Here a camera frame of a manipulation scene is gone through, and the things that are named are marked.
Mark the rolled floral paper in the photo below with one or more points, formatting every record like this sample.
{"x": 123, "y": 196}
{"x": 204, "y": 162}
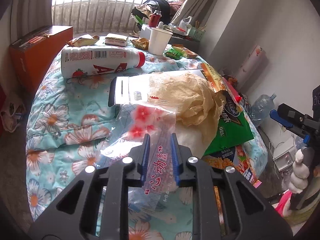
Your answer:
{"x": 249, "y": 66}

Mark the grey side cabinet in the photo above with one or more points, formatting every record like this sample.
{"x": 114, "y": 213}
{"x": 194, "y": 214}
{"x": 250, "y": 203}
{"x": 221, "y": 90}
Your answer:
{"x": 192, "y": 45}

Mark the white strawberry milk bottle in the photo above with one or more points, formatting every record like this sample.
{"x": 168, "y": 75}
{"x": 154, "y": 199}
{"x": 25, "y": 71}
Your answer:
{"x": 96, "y": 60}

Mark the grey right curtain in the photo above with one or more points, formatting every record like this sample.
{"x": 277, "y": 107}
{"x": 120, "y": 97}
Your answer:
{"x": 199, "y": 10}

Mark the red thermos bottle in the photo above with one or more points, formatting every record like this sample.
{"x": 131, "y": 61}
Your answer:
{"x": 154, "y": 19}

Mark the small green snack packet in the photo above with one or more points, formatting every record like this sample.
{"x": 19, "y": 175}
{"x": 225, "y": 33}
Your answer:
{"x": 173, "y": 54}

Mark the large clear water jug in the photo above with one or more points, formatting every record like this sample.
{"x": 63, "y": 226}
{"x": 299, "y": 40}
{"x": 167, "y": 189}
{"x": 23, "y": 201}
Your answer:
{"x": 261, "y": 108}

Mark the yellow snack wrapper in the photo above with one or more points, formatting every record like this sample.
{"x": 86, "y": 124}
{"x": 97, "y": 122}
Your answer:
{"x": 213, "y": 77}

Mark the green chip bag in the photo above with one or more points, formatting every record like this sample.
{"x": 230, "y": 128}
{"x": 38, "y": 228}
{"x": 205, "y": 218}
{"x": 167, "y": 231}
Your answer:
{"x": 233, "y": 128}

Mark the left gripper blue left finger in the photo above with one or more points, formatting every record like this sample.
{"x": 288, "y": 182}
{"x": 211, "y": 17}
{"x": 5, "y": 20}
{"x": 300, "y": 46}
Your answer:
{"x": 144, "y": 154}

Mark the floral blue quilt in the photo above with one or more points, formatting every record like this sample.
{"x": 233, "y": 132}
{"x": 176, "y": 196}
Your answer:
{"x": 69, "y": 123}

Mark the white tissue box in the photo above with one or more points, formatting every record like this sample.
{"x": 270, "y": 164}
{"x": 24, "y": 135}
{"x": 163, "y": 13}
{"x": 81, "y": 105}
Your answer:
{"x": 145, "y": 32}

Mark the white gloved right hand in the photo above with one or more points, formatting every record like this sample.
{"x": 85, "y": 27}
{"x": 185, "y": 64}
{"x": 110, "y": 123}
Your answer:
{"x": 299, "y": 177}

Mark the grey curtain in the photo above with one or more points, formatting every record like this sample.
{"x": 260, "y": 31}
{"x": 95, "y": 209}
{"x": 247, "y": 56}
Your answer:
{"x": 199, "y": 10}
{"x": 28, "y": 15}

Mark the red plastic wrapper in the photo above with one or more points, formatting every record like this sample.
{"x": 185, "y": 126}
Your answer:
{"x": 236, "y": 95}

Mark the metal balcony railing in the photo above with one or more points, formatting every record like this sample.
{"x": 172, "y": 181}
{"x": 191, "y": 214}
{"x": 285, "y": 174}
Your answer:
{"x": 95, "y": 16}

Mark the green plastic basket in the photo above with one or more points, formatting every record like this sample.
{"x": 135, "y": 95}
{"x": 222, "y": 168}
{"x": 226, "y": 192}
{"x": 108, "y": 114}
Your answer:
{"x": 195, "y": 34}

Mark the black backpack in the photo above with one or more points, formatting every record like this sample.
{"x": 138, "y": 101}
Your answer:
{"x": 162, "y": 6}

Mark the white wrapped sandwich cake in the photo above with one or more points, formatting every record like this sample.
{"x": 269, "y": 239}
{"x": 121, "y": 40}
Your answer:
{"x": 116, "y": 40}

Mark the orange cardboard box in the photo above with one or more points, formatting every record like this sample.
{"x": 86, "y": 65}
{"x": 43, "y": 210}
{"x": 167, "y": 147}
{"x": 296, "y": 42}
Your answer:
{"x": 32, "y": 54}

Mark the orange snack packet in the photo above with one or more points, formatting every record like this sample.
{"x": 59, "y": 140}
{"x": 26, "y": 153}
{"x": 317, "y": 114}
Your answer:
{"x": 184, "y": 51}

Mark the clear printed plastic bag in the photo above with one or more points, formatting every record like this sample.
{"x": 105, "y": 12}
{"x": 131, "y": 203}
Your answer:
{"x": 133, "y": 121}

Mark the beige paper wrap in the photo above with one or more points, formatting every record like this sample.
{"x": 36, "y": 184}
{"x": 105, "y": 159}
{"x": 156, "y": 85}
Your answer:
{"x": 197, "y": 106}

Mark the yellow wrapped cake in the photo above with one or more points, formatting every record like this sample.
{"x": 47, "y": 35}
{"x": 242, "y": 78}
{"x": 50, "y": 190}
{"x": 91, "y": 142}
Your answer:
{"x": 84, "y": 40}

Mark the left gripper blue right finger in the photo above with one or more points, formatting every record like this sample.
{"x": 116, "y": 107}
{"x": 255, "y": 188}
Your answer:
{"x": 176, "y": 158}

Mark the white paper cup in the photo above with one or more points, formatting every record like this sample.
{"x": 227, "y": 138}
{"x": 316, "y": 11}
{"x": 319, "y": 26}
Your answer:
{"x": 158, "y": 41}

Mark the grey left curtain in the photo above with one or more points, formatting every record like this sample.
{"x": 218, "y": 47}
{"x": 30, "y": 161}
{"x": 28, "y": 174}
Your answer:
{"x": 28, "y": 15}

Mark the yellow crumpled wrapper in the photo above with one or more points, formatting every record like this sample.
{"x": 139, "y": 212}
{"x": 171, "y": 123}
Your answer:
{"x": 141, "y": 43}

